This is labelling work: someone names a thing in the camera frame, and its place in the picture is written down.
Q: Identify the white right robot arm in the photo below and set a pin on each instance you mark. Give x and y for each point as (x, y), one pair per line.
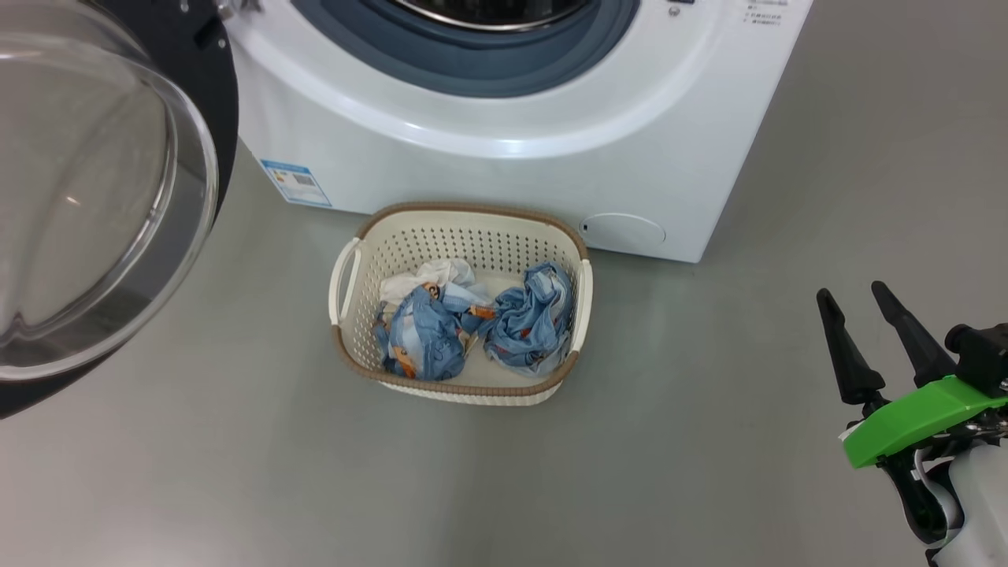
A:
(984, 504)

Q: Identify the cream perforated laundry basket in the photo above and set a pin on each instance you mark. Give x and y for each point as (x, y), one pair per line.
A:
(465, 236)

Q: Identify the washing machine drum opening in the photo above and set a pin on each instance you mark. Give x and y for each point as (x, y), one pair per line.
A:
(488, 16)

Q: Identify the blue energy label sticker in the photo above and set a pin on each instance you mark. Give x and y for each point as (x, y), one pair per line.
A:
(295, 183)

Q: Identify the blue garment with orange prints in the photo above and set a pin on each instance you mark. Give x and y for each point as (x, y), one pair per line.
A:
(531, 323)

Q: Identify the white front-load washing machine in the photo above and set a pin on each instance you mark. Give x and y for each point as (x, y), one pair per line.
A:
(472, 173)

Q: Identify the round white filter cover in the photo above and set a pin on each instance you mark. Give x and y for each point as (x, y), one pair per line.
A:
(622, 230)

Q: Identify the blue garment with handwriting print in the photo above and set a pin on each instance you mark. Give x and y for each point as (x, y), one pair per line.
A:
(429, 335)

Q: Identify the dark round washer door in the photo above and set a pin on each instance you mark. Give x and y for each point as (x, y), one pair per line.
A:
(94, 197)

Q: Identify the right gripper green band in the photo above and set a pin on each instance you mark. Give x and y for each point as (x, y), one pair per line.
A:
(913, 417)

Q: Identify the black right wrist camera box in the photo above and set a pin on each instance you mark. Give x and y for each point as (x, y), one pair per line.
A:
(984, 358)

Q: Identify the grey rubber door gasket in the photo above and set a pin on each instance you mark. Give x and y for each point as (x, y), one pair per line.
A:
(472, 67)

